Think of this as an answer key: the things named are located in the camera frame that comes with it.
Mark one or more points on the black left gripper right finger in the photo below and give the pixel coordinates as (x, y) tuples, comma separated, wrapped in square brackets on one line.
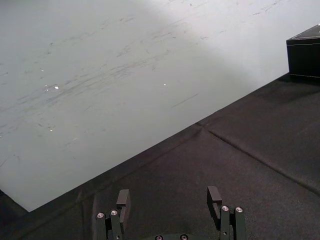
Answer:
[(228, 221)]

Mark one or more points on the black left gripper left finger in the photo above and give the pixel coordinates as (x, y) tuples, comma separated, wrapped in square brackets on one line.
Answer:
[(113, 222)]

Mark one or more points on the black table cloth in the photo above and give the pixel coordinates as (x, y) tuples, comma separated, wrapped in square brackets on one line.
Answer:
[(225, 162)]

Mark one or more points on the black box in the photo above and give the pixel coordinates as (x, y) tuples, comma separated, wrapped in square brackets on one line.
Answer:
[(305, 53)]

